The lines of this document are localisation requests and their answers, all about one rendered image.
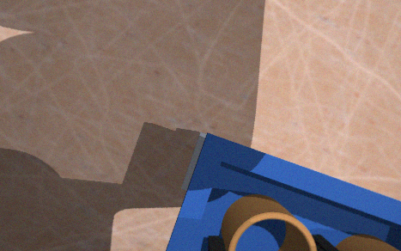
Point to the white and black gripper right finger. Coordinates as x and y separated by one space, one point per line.
322 244

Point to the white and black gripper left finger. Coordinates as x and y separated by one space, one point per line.
216 244

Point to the bronze bushing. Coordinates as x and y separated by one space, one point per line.
364 243
253 208

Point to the blue open-top crate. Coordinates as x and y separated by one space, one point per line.
227 171

